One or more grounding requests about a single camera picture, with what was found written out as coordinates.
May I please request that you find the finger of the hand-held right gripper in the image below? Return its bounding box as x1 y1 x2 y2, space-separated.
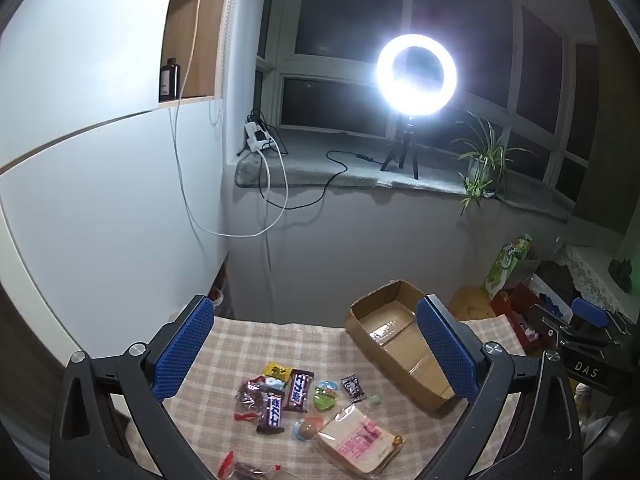
572 297 626 333
530 304 576 348

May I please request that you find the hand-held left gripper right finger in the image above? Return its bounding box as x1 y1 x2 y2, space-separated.
416 295 586 480

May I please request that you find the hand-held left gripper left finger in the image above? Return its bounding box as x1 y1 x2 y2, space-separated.
49 295 217 480

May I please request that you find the cardboard box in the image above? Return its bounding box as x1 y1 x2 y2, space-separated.
346 280 458 415

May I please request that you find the red brown snack packet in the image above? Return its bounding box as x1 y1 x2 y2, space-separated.
234 379 266 423
216 450 286 480

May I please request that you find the black white candy packet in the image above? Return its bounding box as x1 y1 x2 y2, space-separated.
341 373 370 403

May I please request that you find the brown blue chocolate bar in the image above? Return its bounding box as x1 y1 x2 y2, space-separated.
256 391 286 435
284 369 316 413

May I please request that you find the sliced bread packet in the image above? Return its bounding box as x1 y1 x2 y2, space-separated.
312 404 405 476

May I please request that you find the green jelly cup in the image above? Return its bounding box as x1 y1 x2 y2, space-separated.
313 381 338 411

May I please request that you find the round brown egg snack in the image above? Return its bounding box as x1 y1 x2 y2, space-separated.
292 414 326 442

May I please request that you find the white blue box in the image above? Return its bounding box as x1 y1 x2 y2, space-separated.
529 274 575 321

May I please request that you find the lace cloth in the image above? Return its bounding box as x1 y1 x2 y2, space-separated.
557 245 640 318

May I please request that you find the dark figurine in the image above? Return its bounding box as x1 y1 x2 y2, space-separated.
609 257 633 292

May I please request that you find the wooden stool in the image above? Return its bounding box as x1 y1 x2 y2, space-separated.
447 287 501 321

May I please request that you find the green printed carton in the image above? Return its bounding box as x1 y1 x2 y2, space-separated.
481 234 535 297

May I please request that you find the pink checkered tablecloth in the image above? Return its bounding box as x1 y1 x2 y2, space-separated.
107 316 526 480

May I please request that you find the potted spider plant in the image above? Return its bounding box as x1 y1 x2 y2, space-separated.
449 110 538 218

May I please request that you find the white power strip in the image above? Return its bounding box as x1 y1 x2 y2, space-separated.
244 115 273 153

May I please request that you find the black tripod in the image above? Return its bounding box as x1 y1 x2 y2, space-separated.
380 115 420 180

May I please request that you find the dark bottle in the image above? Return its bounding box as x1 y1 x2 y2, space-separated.
160 59 180 102

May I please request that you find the window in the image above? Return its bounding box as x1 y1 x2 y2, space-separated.
257 0 601 196

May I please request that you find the white cable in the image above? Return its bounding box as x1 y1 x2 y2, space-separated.
170 0 290 238

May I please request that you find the black cable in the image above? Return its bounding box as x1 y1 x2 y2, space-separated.
260 149 377 211

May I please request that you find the ring light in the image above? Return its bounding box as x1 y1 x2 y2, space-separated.
375 34 458 118

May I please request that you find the wooden wall shelf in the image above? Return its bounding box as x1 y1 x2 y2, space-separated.
159 0 233 106

